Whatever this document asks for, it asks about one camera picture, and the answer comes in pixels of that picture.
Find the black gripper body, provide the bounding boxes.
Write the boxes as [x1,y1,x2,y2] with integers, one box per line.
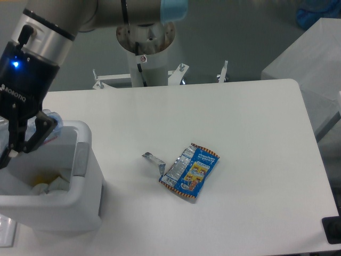
[1,42,60,122]

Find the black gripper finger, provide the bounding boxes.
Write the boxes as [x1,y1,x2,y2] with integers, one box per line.
[18,110,58,153]
[1,117,27,169]

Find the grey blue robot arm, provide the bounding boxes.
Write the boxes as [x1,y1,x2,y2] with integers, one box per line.
[1,1,188,167]

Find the white trash can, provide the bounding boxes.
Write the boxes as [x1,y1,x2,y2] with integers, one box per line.
[1,121,105,231]

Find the white crumpled tissue trash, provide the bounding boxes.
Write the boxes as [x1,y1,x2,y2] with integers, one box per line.
[28,168,71,196]

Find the silver foil strip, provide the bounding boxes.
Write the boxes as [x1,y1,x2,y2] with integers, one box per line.
[142,152,166,176]

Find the blue snack wrapper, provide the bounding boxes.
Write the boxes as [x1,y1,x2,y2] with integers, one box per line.
[159,143,220,199]

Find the white covered side table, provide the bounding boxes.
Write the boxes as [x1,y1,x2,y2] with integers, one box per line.
[261,18,340,141]

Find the blue bag in background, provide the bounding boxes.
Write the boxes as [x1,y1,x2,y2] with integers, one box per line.
[296,1,340,30]

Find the black clamp at table edge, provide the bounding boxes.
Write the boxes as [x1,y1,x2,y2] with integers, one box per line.
[322,216,340,244]

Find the black cable on pedestal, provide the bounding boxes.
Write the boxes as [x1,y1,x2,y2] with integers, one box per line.
[134,41,148,87]

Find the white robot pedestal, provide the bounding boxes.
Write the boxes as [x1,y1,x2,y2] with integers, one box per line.
[116,22,176,87]

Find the white pedestal base frame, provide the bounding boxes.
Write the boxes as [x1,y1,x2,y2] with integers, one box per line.
[92,60,230,90]

